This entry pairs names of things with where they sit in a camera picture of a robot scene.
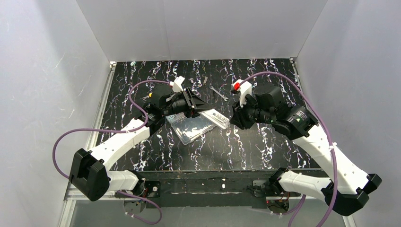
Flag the white remote control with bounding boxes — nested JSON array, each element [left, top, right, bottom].
[[199, 109, 230, 129]]

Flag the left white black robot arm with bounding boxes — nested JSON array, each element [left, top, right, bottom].
[[69, 85, 215, 201]]

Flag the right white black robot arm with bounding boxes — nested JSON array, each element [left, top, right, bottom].
[[230, 80, 382, 216]]

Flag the silver open-end wrench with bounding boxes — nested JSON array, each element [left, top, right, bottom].
[[209, 86, 229, 102]]

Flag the clear plastic screw box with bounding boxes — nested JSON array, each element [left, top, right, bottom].
[[166, 113, 216, 145]]

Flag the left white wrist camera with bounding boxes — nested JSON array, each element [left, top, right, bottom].
[[169, 76, 185, 92]]

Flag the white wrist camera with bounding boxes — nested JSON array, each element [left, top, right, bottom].
[[232, 79, 252, 107], [169, 76, 185, 92]]

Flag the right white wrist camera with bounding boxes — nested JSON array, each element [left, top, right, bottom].
[[232, 79, 252, 107]]

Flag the black front mounting rail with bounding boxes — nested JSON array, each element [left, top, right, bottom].
[[139, 170, 275, 209]]

